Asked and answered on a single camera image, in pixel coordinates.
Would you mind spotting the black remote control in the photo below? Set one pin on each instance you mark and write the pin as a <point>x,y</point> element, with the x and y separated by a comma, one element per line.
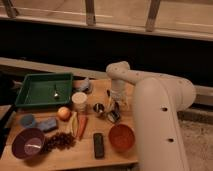
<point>98,145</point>

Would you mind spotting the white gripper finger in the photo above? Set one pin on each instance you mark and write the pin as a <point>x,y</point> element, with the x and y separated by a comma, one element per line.
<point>124,103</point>
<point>109,105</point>

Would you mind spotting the orange bowl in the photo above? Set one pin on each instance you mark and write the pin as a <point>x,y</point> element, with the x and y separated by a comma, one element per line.
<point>121,137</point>

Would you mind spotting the apple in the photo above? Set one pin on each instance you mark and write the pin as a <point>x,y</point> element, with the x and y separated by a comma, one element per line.
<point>63,113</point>

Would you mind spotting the white cup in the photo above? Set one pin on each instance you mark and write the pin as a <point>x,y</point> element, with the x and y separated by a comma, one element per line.
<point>79,100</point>

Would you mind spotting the small metal cup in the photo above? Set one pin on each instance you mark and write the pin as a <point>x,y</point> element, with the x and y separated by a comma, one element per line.
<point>99,109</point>

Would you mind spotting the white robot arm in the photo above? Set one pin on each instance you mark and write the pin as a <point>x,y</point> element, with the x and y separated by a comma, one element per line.
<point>157,98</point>

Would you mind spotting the carrot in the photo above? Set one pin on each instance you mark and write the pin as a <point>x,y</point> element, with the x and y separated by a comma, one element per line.
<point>82,122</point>

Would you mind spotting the blue sponge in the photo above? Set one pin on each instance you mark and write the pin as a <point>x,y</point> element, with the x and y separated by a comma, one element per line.
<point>48,125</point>

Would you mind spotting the green plastic tray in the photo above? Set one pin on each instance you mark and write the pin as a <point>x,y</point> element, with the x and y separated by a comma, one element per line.
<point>37,90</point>

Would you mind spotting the metal spoon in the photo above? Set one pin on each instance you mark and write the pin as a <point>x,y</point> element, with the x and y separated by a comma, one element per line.
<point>56,95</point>

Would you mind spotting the bunch of dark grapes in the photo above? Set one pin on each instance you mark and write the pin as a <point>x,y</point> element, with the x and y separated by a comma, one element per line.
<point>60,140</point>

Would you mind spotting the small blue cup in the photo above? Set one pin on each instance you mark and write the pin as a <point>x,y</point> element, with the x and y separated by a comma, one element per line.
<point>28,121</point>

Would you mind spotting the blue grey cloth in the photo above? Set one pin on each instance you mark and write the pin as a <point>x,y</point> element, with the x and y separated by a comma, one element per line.
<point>85,86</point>

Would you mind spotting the purple bowl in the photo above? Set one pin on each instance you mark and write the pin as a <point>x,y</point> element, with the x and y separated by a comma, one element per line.
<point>28,143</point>

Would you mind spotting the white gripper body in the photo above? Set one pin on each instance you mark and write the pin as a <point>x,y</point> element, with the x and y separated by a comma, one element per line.
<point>118,95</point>

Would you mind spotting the banana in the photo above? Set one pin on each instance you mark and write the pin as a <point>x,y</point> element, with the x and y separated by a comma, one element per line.
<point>72,125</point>

